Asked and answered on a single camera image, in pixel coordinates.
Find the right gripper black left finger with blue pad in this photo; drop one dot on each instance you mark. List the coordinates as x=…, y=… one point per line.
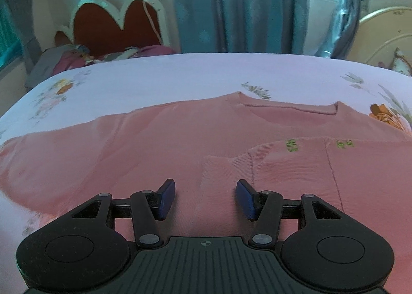
x=88, y=247

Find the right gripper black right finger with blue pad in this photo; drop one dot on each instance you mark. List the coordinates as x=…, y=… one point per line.
x=317, y=248

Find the pink knit sweater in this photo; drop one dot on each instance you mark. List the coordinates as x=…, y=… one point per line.
x=361, y=164

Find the pile of clothes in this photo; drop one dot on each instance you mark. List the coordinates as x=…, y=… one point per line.
x=63, y=58

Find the floral white bed sheet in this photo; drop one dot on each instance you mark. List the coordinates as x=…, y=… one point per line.
x=189, y=264

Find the patterned pillow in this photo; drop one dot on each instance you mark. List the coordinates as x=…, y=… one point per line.
x=400, y=64

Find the cream round headboard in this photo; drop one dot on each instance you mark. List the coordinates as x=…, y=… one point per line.
x=380, y=34

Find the grey curtain at left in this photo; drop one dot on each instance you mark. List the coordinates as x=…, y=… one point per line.
x=21, y=12

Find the red heart-shaped headboard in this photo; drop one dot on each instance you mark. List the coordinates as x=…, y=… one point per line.
x=104, y=28

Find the teal blue curtain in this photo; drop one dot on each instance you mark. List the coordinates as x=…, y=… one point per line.
x=242, y=26

